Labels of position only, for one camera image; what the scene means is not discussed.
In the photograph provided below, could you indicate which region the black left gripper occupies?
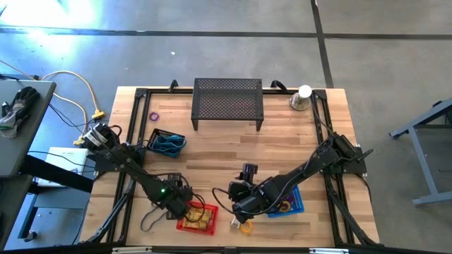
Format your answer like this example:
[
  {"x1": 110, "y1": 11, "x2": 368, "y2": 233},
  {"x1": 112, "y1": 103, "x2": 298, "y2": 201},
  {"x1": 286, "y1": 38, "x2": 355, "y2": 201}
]
[{"x1": 155, "y1": 174, "x2": 194, "y2": 220}]

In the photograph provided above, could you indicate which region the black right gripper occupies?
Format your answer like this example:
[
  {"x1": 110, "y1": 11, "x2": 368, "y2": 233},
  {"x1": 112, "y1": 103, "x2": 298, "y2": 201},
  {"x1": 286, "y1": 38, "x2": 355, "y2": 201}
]
[{"x1": 227, "y1": 179, "x2": 283, "y2": 224}]

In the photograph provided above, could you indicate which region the red plastic basket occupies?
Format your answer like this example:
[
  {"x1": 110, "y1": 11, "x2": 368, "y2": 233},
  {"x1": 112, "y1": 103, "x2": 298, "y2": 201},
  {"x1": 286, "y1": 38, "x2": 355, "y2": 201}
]
[{"x1": 175, "y1": 200, "x2": 220, "y2": 236}]

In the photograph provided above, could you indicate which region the black side desk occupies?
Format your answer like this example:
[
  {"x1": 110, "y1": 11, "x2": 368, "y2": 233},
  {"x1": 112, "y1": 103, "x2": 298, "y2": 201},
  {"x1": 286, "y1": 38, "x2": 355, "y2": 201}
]
[{"x1": 0, "y1": 155, "x2": 95, "y2": 250}]

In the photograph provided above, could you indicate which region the blue plastic basket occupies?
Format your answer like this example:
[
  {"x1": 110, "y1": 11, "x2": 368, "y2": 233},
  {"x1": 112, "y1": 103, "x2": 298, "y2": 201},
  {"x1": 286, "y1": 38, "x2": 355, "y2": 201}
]
[{"x1": 266, "y1": 185, "x2": 306, "y2": 219}]

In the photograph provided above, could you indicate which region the black plastic basket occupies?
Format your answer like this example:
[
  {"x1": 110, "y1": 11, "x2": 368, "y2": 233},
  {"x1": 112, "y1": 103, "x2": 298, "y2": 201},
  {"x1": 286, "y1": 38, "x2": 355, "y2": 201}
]
[{"x1": 146, "y1": 128, "x2": 187, "y2": 159}]

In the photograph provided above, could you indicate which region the black mesh shelf riser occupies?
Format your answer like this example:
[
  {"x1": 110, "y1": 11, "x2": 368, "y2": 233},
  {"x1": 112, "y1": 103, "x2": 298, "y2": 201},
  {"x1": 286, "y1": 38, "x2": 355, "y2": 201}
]
[{"x1": 191, "y1": 78, "x2": 265, "y2": 132}]

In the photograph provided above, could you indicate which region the white box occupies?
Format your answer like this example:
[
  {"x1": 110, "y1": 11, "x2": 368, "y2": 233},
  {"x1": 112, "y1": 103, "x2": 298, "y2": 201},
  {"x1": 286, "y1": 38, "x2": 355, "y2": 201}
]
[{"x1": 37, "y1": 146, "x2": 90, "y2": 188}]

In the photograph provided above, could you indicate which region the grey side table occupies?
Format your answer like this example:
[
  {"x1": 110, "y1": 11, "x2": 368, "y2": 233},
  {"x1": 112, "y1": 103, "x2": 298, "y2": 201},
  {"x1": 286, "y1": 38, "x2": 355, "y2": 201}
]
[{"x1": 0, "y1": 79, "x2": 57, "y2": 179}]

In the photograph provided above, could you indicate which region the black grey work glove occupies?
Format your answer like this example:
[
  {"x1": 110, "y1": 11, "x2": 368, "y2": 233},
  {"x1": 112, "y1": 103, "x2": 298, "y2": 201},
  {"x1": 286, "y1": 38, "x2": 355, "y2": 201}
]
[{"x1": 0, "y1": 86, "x2": 41, "y2": 139}]

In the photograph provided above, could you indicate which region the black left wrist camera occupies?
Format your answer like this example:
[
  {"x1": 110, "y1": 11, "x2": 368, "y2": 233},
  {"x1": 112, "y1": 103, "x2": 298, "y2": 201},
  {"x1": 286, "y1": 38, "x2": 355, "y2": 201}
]
[{"x1": 166, "y1": 171, "x2": 184, "y2": 184}]

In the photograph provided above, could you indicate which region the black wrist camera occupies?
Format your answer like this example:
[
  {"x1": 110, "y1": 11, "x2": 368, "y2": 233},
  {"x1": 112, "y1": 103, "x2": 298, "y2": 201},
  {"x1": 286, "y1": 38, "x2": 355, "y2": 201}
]
[
  {"x1": 166, "y1": 171, "x2": 184, "y2": 184},
  {"x1": 239, "y1": 162, "x2": 259, "y2": 181}
]

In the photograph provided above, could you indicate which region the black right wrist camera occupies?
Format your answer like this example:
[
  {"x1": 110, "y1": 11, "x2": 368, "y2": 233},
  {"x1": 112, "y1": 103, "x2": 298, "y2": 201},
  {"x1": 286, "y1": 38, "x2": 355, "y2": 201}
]
[{"x1": 239, "y1": 162, "x2": 259, "y2": 181}]

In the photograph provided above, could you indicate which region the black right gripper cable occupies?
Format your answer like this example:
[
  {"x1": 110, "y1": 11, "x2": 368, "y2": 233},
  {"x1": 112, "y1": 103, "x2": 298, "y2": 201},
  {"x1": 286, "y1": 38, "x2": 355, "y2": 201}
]
[{"x1": 211, "y1": 186, "x2": 273, "y2": 217}]

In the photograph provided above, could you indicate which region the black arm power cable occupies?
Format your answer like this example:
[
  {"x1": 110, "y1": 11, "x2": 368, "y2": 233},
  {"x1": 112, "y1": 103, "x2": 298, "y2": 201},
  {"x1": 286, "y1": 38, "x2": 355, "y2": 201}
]
[{"x1": 310, "y1": 100, "x2": 335, "y2": 137}]

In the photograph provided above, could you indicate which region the cream cable yellow plug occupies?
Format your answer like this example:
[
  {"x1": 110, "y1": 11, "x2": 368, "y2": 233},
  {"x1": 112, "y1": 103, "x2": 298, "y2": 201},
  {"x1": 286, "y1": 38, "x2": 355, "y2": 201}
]
[
  {"x1": 52, "y1": 92, "x2": 89, "y2": 147},
  {"x1": 40, "y1": 69, "x2": 106, "y2": 120}
]

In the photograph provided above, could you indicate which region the grey metal table frame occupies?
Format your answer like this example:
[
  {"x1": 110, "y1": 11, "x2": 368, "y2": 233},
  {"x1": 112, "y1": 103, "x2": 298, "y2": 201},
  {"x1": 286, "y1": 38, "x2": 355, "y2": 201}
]
[{"x1": 388, "y1": 97, "x2": 452, "y2": 208}]

